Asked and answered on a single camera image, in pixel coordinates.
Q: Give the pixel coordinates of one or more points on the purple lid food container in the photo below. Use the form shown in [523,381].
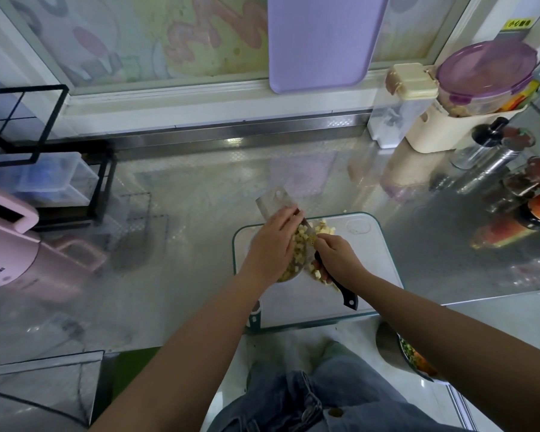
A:
[488,78]

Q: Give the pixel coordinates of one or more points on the person's left hand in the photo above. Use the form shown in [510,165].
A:
[270,252]

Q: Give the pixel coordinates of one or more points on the purple plastic cutting board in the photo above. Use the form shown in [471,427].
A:
[328,40]

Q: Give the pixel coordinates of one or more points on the person's right forearm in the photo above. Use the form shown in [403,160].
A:
[468,360]

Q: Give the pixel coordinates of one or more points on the glass jar red lid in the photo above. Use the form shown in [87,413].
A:
[531,177]

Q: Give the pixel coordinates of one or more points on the green mat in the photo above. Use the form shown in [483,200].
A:
[130,373]

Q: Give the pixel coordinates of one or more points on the metal bowl with scraps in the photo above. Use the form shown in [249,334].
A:
[412,355]

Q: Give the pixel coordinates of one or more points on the person's blue jeans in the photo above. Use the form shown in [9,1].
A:
[297,405]

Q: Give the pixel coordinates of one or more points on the pink kettle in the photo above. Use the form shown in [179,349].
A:
[4,252]

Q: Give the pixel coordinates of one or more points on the steel cleaver knife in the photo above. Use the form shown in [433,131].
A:
[270,204]

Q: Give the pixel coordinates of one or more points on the pile of diced potato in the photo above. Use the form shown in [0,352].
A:
[313,234]

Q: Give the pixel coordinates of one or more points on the person's right hand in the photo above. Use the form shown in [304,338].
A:
[342,258]

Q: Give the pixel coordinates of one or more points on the white cutting board green rim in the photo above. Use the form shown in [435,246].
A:
[378,297]

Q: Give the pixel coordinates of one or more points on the white bowl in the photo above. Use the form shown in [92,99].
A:
[292,270]

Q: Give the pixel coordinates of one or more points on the clear plastic storage box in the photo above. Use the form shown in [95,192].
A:
[40,182]

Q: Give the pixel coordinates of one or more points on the cream plastic canister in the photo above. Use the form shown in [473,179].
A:
[441,132]

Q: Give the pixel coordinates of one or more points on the black metal rack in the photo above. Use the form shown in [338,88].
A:
[99,180]

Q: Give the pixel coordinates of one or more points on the glass bottle black cap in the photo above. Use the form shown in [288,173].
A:
[481,144]

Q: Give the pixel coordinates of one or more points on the steel bin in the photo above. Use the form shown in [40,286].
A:
[36,396]

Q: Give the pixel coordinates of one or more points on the clear container cream lid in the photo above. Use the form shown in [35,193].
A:
[403,105]

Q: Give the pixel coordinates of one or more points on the person's left forearm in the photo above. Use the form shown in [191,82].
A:
[171,369]

